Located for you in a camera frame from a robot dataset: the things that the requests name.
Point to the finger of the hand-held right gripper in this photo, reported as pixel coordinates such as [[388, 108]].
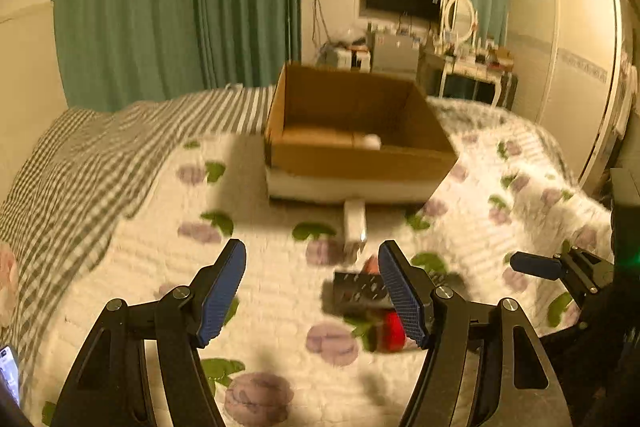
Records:
[[535, 265]]

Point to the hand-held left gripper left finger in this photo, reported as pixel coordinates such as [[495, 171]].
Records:
[[222, 294]]

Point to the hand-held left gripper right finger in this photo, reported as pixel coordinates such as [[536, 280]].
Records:
[[400, 294]]

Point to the red round toy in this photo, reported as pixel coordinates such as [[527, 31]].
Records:
[[397, 332]]

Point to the black remote control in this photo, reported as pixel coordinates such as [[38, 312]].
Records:
[[357, 292]]

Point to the white rectangular block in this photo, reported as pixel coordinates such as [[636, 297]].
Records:
[[355, 219]]

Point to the brown cardboard box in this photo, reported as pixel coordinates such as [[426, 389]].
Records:
[[350, 104]]

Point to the white floral blanket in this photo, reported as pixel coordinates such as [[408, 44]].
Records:
[[150, 257]]

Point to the white foam slab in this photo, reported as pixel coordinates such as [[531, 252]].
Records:
[[325, 187]]

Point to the small white round object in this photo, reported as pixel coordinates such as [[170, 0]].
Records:
[[372, 142]]

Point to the grey checkered blanket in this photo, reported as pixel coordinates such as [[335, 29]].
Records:
[[75, 167]]

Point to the white sliding door wardrobe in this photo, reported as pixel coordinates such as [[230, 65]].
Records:
[[565, 72]]

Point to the white vanity table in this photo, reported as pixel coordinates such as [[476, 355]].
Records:
[[470, 67]]

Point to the pink pillow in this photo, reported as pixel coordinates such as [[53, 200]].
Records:
[[6, 282]]

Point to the smartphone with lit screen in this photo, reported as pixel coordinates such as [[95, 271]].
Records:
[[9, 374]]

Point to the grey small cabinet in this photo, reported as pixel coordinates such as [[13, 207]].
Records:
[[395, 54]]

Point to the cluttered side table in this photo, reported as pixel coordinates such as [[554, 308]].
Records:
[[345, 54]]

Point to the white oval vanity mirror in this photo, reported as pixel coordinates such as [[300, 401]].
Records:
[[460, 17]]

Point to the wide green curtain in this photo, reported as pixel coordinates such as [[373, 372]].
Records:
[[150, 7]]

